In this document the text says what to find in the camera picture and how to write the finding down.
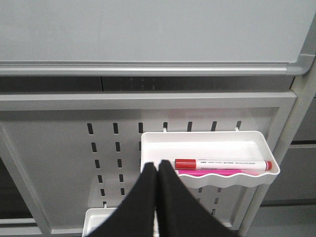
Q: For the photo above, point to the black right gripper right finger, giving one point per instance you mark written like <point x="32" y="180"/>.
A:
<point x="179" y="213"/>

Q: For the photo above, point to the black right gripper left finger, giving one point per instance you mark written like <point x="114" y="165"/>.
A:
<point x="134" y="217"/>

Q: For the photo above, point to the red whiteboard marker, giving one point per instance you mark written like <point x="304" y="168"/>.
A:
<point x="200" y="164"/>

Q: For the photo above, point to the white whiteboard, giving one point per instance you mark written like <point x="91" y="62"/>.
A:
<point x="157" y="37"/>

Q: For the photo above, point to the white lower plastic tray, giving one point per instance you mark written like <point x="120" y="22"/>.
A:
<point x="94" y="217"/>

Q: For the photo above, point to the white plastic tray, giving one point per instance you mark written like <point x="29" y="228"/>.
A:
<point x="218" y="146"/>
<point x="94" y="217"/>

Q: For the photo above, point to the pink eraser block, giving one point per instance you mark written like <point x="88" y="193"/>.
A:
<point x="222" y="172"/>

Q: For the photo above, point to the white pegboard panel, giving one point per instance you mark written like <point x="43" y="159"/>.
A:
<point x="77" y="159"/>

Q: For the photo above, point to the white metal rack frame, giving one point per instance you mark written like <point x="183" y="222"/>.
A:
<point x="22" y="216"/>

